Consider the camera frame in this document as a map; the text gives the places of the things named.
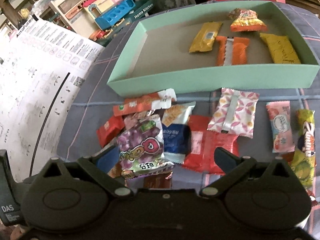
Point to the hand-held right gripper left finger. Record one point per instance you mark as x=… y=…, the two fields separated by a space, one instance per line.
x=110 y=155

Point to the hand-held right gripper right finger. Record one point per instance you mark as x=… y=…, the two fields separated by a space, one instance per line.
x=223 y=157

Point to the large red snack packet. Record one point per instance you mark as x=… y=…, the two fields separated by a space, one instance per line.
x=207 y=152

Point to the small red snack packet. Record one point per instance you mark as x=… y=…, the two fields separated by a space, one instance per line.
x=108 y=130

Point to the purple grape gummy packet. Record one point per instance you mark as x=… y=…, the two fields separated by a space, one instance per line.
x=140 y=145

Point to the blue and white cracker packet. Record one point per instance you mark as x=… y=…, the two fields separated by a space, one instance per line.
x=175 y=132

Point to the orange packet with white end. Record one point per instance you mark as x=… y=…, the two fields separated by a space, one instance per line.
x=135 y=105

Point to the mint green cardboard box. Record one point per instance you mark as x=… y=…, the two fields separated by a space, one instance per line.
x=200 y=77

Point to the yellow green cartoon snack packet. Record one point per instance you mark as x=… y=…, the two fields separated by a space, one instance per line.
x=305 y=145

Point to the pink white floral snack packet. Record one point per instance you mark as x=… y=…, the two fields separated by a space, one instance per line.
x=232 y=112

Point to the pink peach snack packet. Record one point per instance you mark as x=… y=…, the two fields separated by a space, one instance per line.
x=280 y=126

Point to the grey plaid blanket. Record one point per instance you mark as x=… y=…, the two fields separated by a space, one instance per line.
x=95 y=92

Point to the white printed instruction sheet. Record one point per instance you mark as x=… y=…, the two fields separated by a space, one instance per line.
x=37 y=80

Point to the orange and white snack packet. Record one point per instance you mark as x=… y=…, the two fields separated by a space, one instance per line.
x=240 y=52

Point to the yellow snack packet with barcode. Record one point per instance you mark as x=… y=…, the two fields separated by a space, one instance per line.
x=205 y=37

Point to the small red yellow toy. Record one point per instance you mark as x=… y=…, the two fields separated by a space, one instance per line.
x=100 y=34

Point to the plain yellow snack packet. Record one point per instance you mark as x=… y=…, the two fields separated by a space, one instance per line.
x=280 y=48

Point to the orange yellow patterned snack bag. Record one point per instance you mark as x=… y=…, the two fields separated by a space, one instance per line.
x=246 y=21

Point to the blue toy rack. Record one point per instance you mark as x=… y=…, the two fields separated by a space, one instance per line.
x=112 y=17

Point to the teal toy kitchen box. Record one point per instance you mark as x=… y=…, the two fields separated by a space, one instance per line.
x=143 y=11

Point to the pink toy house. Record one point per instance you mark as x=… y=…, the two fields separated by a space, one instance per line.
x=100 y=6

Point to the cream toy kitchen unit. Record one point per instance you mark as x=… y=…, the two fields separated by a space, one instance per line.
x=72 y=7

